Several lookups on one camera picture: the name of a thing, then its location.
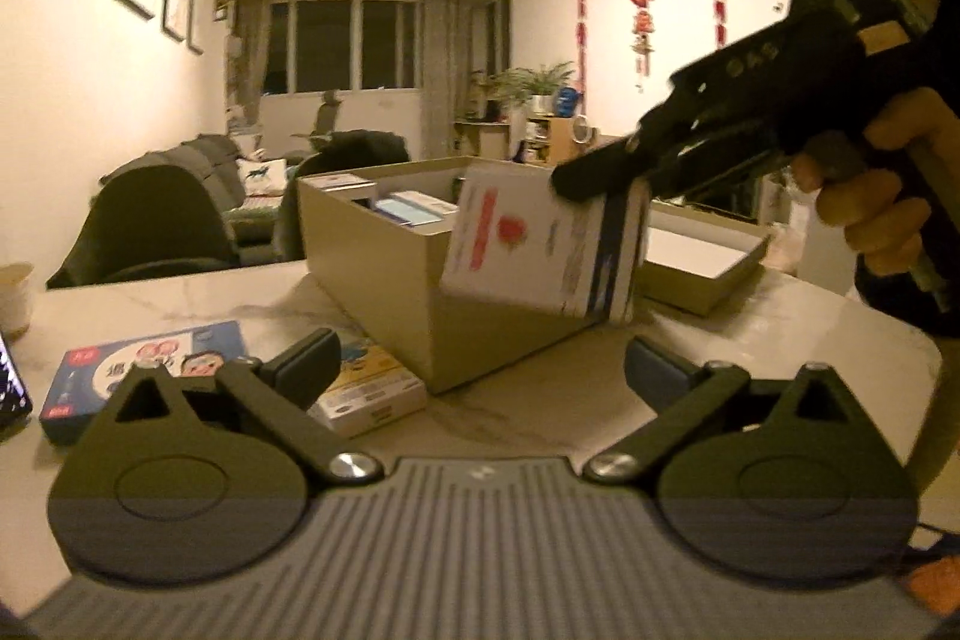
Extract window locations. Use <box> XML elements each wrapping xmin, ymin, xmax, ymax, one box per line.
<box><xmin>266</xmin><ymin>0</ymin><xmax>421</xmax><ymax>94</ymax></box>

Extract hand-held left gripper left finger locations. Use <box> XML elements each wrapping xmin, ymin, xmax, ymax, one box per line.
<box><xmin>101</xmin><ymin>327</ymin><xmax>380</xmax><ymax>483</ymax></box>

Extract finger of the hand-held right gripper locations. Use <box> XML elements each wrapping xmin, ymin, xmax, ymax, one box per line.
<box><xmin>551</xmin><ymin>136</ymin><xmax>657</xmax><ymax>206</ymax></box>

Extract cardboard box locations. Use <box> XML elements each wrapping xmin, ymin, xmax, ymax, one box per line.
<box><xmin>296</xmin><ymin>155</ymin><xmax>653</xmax><ymax>395</ymax></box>

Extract cardboard box lid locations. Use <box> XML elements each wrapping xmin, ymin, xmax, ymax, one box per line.
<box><xmin>637</xmin><ymin>201</ymin><xmax>772</xmax><ymax>317</ymax></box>

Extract yellow blue eye drop box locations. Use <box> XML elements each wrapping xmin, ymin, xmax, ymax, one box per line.
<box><xmin>307</xmin><ymin>336</ymin><xmax>428</xmax><ymax>438</ymax></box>

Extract dark green sofa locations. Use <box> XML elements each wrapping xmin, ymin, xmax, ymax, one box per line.
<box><xmin>101</xmin><ymin>134</ymin><xmax>301</xmax><ymax>251</ymax></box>

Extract dark dining chair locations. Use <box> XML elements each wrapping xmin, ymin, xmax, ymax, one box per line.
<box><xmin>46</xmin><ymin>164</ymin><xmax>241</xmax><ymax>290</ymax></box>

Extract dining chair with black coat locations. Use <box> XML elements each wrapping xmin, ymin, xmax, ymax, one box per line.
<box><xmin>274</xmin><ymin>130</ymin><xmax>412</xmax><ymax>262</ymax></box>

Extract patterned curtain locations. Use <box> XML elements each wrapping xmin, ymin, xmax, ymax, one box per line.
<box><xmin>420</xmin><ymin>0</ymin><xmax>492</xmax><ymax>161</ymax></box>
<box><xmin>223</xmin><ymin>0</ymin><xmax>271</xmax><ymax>124</ymax></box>

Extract white bowl gold rim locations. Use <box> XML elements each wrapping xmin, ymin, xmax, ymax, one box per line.
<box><xmin>0</xmin><ymin>263</ymin><xmax>36</xmax><ymax>341</ymax></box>

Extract white box with red heart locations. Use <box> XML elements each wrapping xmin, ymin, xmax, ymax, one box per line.
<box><xmin>439</xmin><ymin>160</ymin><xmax>652</xmax><ymax>322</ymax></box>

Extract potted green plant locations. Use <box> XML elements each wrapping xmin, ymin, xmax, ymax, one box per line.
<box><xmin>491</xmin><ymin>61</ymin><xmax>575</xmax><ymax>120</ymax></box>

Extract blue medicine box cartoon faces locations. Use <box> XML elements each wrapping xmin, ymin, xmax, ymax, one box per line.
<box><xmin>39</xmin><ymin>319</ymin><xmax>252</xmax><ymax>446</ymax></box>

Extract blue white medicine box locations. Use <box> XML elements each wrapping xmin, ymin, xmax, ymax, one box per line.
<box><xmin>373</xmin><ymin>190</ymin><xmax>460</xmax><ymax>229</ymax></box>

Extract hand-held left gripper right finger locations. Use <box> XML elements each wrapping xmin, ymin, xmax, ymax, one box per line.
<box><xmin>583</xmin><ymin>336</ymin><xmax>863</xmax><ymax>483</ymax></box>

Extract person's right hand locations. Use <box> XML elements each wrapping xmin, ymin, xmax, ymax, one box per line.
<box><xmin>793</xmin><ymin>86</ymin><xmax>960</xmax><ymax>270</ymax></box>

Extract deer print cushion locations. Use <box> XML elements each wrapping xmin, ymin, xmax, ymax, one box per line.
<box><xmin>238</xmin><ymin>158</ymin><xmax>290</xmax><ymax>196</ymax></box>

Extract smartphone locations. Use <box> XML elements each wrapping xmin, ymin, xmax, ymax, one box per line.
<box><xmin>0</xmin><ymin>332</ymin><xmax>35</xmax><ymax>442</ymax></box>

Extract marble desktop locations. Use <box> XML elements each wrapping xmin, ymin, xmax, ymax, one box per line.
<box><xmin>0</xmin><ymin>257</ymin><xmax>944</xmax><ymax>611</ymax></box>

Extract wooden shelf cabinet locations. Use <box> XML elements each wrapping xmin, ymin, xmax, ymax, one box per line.
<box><xmin>525</xmin><ymin>115</ymin><xmax>597</xmax><ymax>165</ymax></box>

